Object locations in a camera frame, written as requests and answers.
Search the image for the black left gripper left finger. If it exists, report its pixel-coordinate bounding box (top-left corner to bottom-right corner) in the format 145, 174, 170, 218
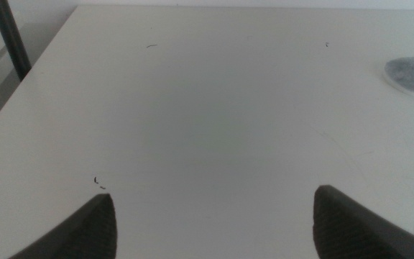
8, 193, 119, 259

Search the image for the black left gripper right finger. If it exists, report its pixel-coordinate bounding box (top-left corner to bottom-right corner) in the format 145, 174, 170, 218
312, 184, 414, 259

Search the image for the round grey felt cup mat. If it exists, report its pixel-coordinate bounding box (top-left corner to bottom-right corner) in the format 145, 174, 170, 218
382, 56, 414, 102

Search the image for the black metal pole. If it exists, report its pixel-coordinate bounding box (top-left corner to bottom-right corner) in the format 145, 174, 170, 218
0, 0, 33, 82

